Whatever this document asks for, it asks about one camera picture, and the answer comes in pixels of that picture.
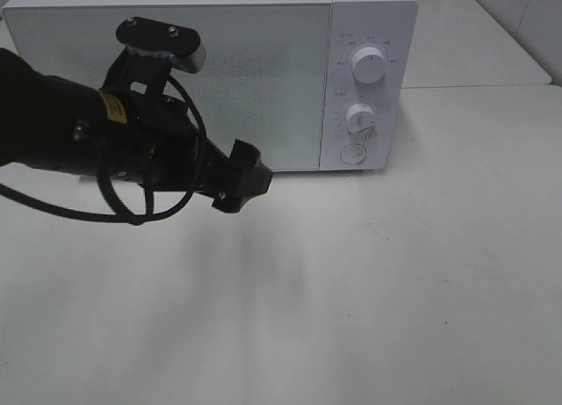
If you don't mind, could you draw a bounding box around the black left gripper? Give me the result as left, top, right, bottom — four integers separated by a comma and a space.
102, 50, 273, 214

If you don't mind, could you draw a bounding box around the round microwave door button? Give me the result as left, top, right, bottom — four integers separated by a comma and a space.
340, 143, 367, 165

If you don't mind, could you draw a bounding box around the white microwave door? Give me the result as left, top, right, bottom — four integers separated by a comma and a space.
4, 4, 330, 170

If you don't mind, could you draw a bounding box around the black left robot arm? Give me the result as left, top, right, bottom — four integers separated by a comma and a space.
1, 49, 272, 225

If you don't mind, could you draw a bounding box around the white lower microwave knob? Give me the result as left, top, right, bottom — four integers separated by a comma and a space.
344, 103, 378, 136

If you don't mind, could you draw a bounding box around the white microwave knob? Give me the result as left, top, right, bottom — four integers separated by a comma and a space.
351, 46, 387, 84
344, 103, 378, 136

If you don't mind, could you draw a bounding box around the white microwave oven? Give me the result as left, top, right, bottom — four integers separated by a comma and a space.
1, 0, 418, 171

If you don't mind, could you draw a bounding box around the white upper microwave knob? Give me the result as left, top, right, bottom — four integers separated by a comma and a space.
351, 46, 387, 84

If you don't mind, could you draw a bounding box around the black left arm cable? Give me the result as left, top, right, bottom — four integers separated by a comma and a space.
0, 75, 210, 227

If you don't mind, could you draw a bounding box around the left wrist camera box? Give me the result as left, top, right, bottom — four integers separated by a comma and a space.
115, 17, 206, 74

